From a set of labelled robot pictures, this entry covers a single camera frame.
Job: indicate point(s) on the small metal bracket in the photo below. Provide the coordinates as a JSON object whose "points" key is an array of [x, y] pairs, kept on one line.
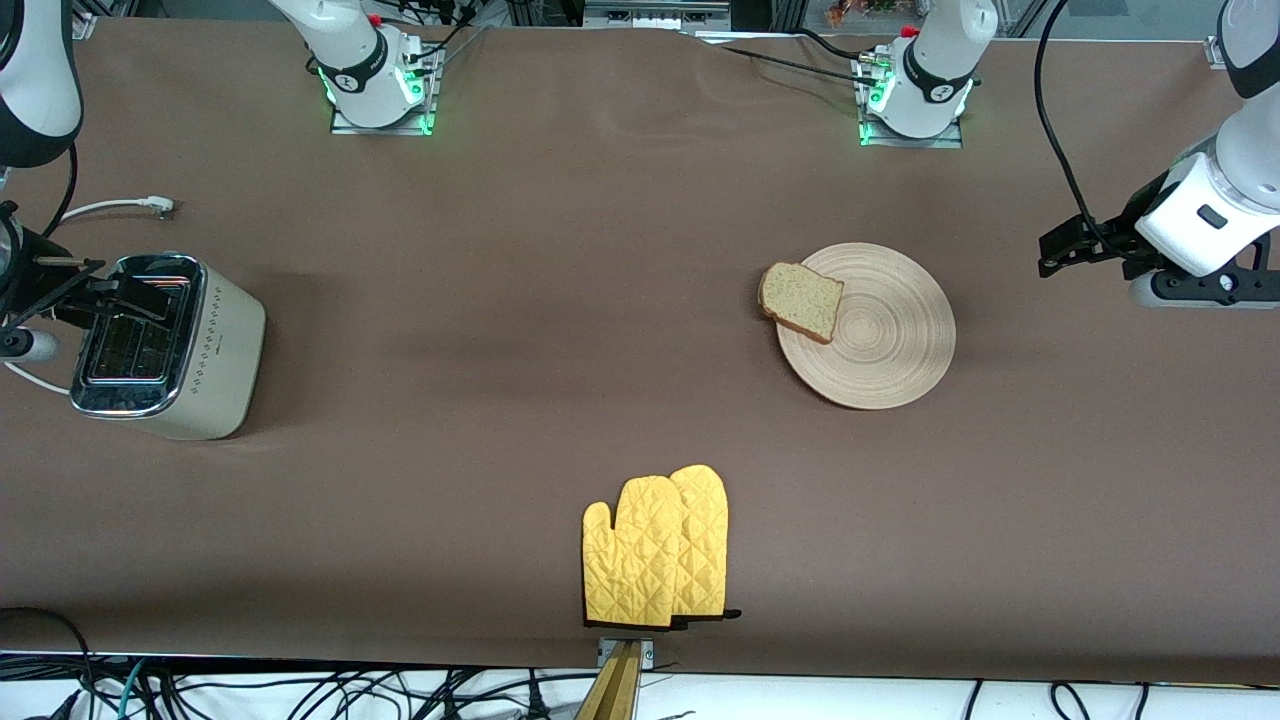
{"points": [[645, 650]]}

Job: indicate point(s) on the beige and chrome toaster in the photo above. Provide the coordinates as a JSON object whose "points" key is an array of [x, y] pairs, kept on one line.
{"points": [[220, 350]]}

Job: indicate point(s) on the slice of seeded bread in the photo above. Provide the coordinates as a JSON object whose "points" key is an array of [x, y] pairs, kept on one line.
{"points": [[800, 300]]}

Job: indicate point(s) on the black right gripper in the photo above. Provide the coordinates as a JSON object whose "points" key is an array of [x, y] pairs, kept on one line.
{"points": [[22, 275]]}

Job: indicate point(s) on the round wooden plate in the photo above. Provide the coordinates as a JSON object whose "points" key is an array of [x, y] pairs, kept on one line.
{"points": [[890, 340]]}

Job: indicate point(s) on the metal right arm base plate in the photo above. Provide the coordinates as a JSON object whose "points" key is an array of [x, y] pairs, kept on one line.
{"points": [[385, 128]]}

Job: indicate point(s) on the grey aluminium frame unit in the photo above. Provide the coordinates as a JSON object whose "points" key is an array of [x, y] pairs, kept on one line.
{"points": [[655, 12]]}

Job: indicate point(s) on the colourful background object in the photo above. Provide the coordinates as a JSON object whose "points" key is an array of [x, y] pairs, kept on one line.
{"points": [[860, 10]]}

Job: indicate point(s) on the yellow quilted oven mitt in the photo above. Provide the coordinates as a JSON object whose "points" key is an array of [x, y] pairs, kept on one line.
{"points": [[708, 540], [630, 560]]}

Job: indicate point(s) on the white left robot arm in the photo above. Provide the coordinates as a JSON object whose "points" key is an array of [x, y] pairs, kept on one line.
{"points": [[935, 70]]}

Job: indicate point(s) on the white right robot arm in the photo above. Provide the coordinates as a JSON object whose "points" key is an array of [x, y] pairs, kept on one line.
{"points": [[360, 70]]}

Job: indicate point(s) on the yellow wooden beam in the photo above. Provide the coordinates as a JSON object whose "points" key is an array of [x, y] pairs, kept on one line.
{"points": [[612, 690]]}

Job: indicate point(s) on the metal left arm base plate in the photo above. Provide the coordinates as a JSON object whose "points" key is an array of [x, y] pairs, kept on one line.
{"points": [[910, 141]]}

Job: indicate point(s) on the aluminium corner bracket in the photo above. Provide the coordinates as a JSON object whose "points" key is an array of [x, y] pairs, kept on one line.
{"points": [[1215, 52], [85, 20]]}

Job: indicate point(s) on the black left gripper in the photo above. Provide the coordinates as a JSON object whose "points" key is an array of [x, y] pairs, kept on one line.
{"points": [[1122, 237]]}

